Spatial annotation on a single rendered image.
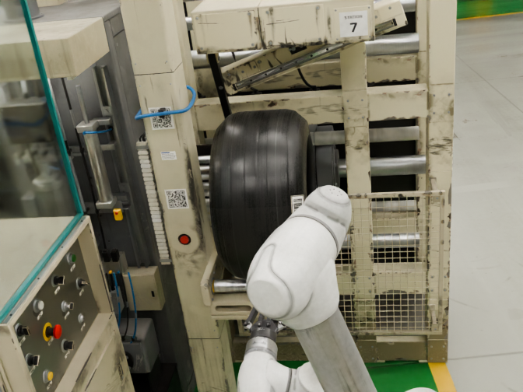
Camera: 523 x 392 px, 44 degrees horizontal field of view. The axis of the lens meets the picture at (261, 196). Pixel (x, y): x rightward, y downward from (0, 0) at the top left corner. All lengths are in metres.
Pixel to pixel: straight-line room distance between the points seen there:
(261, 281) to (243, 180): 0.81
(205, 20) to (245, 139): 0.46
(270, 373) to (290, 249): 0.60
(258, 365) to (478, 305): 2.09
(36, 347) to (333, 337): 0.93
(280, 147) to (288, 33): 0.43
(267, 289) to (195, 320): 1.30
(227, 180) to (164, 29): 0.49
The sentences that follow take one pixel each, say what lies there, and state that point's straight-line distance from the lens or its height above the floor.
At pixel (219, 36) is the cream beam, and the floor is 1.69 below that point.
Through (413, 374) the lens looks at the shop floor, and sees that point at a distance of 3.22.
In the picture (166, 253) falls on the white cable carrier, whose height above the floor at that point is 1.00.
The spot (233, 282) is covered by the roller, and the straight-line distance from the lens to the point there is 2.25.
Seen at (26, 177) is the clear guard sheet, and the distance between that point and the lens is 1.82.
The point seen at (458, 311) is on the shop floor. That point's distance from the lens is 3.61.
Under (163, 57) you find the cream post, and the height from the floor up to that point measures 1.70.
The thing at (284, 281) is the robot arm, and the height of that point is 1.51.
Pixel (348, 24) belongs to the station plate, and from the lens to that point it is 2.19.
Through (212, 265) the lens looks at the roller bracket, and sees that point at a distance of 2.31.
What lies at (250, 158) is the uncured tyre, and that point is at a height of 1.40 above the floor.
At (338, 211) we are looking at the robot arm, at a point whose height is 1.54.
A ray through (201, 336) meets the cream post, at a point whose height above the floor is 0.63.
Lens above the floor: 2.17
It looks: 26 degrees down
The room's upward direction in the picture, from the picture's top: 7 degrees counter-clockwise
